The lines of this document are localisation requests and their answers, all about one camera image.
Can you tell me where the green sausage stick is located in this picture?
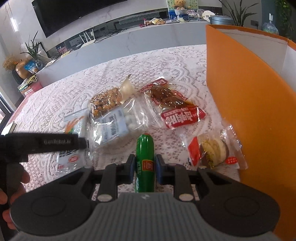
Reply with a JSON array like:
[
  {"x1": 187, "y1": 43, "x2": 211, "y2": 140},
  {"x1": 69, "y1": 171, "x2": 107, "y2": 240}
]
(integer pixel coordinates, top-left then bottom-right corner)
[{"x1": 135, "y1": 133, "x2": 155, "y2": 193}]

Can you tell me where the white long snack packet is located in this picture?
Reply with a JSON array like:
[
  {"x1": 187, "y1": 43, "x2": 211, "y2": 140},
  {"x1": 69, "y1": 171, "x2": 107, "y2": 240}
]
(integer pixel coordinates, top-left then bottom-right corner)
[{"x1": 56, "y1": 108, "x2": 93, "y2": 176}]

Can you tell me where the person left hand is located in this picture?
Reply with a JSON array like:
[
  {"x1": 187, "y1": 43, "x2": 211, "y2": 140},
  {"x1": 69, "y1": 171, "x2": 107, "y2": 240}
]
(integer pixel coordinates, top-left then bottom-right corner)
[{"x1": 1, "y1": 163, "x2": 30, "y2": 231}]

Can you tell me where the clear sandwich cookie packet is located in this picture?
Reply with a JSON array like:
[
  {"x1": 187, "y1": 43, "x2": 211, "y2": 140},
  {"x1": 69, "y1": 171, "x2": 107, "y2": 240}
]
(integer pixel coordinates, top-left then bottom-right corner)
[{"x1": 180, "y1": 125, "x2": 248, "y2": 170}]

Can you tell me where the clear white candy bag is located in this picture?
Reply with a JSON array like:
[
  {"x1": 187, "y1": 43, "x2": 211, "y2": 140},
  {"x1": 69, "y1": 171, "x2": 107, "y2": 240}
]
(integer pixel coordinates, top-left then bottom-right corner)
[{"x1": 90, "y1": 95, "x2": 159, "y2": 149}]

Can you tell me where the red braised meat packet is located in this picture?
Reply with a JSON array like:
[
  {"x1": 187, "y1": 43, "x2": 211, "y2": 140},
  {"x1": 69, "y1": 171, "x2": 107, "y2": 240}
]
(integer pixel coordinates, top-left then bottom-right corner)
[{"x1": 138, "y1": 77, "x2": 206, "y2": 130}]

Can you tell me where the white lace tablecloth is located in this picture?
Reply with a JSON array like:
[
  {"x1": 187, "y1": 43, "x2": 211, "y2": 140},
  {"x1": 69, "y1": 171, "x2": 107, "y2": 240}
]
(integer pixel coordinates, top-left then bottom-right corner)
[{"x1": 4, "y1": 44, "x2": 241, "y2": 202}]

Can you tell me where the clear peanut snack packet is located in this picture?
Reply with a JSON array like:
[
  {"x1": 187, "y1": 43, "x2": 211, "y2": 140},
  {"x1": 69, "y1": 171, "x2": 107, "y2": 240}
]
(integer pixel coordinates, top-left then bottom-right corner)
[{"x1": 89, "y1": 74, "x2": 135, "y2": 120}]

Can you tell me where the orange gourd vase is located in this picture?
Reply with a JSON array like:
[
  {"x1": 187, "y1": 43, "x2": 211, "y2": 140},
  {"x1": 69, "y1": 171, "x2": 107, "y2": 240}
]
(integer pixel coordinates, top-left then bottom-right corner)
[{"x1": 15, "y1": 59, "x2": 32, "y2": 79}]

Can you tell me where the small plant left side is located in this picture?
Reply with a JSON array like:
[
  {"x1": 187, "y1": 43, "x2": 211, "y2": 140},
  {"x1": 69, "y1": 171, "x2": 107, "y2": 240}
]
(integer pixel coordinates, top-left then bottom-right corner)
[{"x1": 21, "y1": 32, "x2": 44, "y2": 70}]

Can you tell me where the orange white storage box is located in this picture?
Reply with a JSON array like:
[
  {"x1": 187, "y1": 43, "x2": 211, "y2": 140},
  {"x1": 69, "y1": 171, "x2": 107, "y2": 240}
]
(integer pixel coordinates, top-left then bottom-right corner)
[{"x1": 206, "y1": 25, "x2": 295, "y2": 240}]

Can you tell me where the white wifi router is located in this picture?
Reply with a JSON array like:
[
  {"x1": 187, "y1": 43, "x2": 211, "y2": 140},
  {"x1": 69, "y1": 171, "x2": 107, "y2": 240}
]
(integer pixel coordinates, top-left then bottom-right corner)
[{"x1": 79, "y1": 29, "x2": 96, "y2": 47}]

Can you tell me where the black flat television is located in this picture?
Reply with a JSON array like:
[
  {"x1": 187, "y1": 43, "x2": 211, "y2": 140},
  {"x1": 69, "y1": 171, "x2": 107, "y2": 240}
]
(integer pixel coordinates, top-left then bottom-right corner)
[{"x1": 32, "y1": 0, "x2": 122, "y2": 37}]

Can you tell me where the grey white TV cabinet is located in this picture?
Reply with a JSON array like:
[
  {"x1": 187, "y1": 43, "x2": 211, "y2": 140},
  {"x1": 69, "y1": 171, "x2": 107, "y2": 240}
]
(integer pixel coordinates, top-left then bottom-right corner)
[{"x1": 37, "y1": 21, "x2": 209, "y2": 87}]

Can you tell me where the blue grey trash can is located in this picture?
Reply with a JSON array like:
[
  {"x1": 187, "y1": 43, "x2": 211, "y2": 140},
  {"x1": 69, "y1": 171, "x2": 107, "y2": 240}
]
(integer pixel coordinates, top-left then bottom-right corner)
[{"x1": 209, "y1": 15, "x2": 234, "y2": 26}]

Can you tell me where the teddy bear gift box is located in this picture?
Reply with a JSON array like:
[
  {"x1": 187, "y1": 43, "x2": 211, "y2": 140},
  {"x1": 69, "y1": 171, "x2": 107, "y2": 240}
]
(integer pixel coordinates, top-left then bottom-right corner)
[{"x1": 166, "y1": 0, "x2": 199, "y2": 20}]

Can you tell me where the potted green plant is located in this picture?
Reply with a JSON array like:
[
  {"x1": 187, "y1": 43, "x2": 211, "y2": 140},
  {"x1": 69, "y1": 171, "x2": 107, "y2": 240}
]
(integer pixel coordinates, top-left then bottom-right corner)
[{"x1": 219, "y1": 0, "x2": 259, "y2": 27}]

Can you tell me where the blue water jug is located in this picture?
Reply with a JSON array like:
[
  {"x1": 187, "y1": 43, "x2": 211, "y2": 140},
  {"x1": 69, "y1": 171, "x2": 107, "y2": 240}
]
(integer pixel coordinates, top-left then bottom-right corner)
[{"x1": 262, "y1": 13, "x2": 279, "y2": 35}]

